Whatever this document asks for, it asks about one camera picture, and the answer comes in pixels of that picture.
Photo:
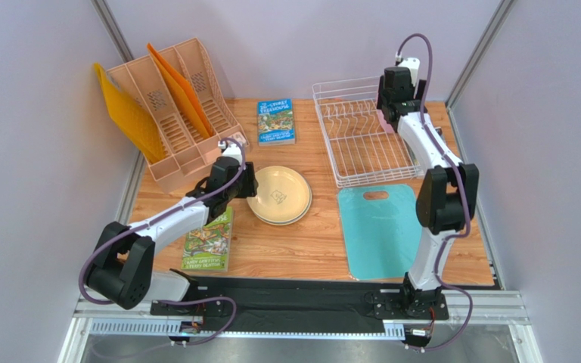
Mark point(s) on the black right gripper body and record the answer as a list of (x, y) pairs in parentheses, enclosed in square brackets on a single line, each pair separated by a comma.
[(388, 110)]

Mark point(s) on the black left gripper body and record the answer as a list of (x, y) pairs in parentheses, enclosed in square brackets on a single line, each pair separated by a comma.
[(245, 186)]

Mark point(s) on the blue plate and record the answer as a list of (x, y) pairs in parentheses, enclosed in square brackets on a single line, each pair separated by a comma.
[(298, 219)]

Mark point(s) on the pink plate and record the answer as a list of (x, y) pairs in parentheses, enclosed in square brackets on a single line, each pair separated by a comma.
[(387, 123)]

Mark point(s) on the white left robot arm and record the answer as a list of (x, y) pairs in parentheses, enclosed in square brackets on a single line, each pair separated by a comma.
[(120, 270)]

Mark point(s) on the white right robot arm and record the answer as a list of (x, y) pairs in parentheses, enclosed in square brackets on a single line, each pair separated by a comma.
[(448, 194)]

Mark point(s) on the book beside dish rack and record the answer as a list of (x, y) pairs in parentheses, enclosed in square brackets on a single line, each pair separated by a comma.
[(439, 131)]

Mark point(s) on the white charger cube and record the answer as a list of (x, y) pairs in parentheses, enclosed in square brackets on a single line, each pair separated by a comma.
[(239, 138)]

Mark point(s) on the pink plastic file organizer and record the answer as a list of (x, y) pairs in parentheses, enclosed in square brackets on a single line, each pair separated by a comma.
[(189, 157)]

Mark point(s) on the blue treehouse book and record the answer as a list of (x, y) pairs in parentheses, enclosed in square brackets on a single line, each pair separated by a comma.
[(275, 122)]

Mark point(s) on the green treehouse book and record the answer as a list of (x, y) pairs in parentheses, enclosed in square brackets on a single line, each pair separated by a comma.
[(208, 248)]

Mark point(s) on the orange folder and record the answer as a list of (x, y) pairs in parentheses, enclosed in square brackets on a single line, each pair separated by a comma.
[(183, 94)]

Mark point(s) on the yellow folder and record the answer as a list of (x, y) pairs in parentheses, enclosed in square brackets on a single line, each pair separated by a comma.
[(132, 119)]

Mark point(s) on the teal cutting board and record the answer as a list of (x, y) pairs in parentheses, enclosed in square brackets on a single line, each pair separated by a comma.
[(382, 233)]

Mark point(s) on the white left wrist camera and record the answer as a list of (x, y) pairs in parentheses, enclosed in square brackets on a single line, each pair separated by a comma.
[(232, 149)]

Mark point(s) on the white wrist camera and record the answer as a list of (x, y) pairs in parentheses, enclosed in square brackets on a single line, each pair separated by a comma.
[(412, 64), (232, 149)]

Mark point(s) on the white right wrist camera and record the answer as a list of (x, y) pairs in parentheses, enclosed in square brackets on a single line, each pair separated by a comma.
[(412, 64)]

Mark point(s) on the white wire dish rack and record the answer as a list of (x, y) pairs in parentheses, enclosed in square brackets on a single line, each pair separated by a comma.
[(361, 147)]

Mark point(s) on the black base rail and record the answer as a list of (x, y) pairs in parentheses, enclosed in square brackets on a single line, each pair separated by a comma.
[(297, 306)]

